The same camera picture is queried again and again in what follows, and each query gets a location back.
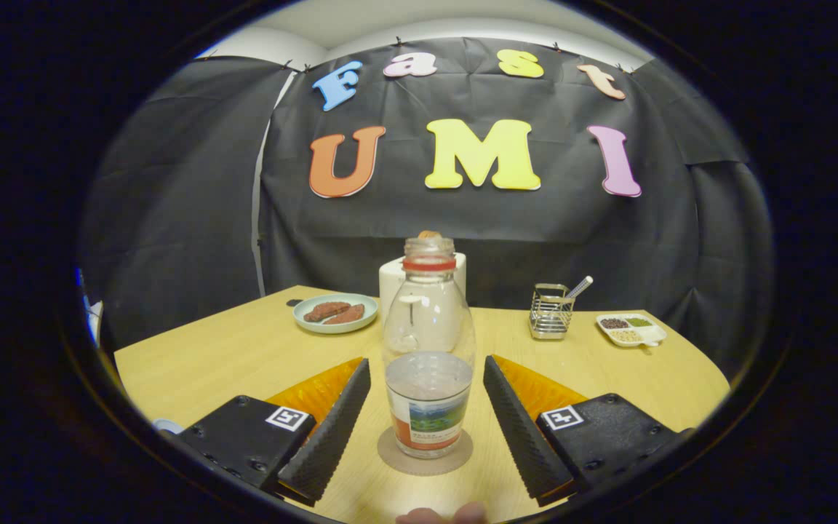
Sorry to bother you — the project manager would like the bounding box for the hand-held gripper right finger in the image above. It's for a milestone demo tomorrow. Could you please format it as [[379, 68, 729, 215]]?
[[482, 355, 695, 509]]

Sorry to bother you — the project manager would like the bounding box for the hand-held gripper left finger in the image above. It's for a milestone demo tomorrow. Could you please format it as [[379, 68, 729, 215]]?
[[174, 359, 372, 509]]

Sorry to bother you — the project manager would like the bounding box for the round brown coaster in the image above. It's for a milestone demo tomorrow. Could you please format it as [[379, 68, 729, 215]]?
[[378, 426, 474, 477]]

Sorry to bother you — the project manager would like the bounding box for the clear plastic juice bottle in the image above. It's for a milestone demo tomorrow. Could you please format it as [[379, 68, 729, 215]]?
[[380, 237, 476, 459]]

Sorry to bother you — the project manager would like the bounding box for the pale green plate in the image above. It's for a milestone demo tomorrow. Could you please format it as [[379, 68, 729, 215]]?
[[292, 293, 379, 335]]

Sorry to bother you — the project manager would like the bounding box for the wooden table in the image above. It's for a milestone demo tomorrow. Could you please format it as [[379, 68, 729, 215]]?
[[113, 285, 731, 523]]

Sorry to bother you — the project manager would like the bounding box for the brown bread slice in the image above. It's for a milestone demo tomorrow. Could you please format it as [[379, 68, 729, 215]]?
[[303, 301, 352, 323], [323, 303, 366, 325]]

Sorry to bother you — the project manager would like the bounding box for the white divided dish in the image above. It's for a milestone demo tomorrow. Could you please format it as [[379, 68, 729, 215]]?
[[596, 313, 668, 348]]

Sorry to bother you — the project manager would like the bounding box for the white toaster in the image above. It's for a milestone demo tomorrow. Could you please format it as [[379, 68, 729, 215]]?
[[379, 253, 467, 354]]

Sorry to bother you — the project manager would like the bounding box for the black backdrop cloth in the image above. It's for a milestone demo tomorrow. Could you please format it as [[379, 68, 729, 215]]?
[[79, 36, 776, 379]]

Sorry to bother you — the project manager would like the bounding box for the metal wire holder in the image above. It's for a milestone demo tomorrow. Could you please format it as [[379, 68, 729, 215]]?
[[529, 283, 575, 341]]

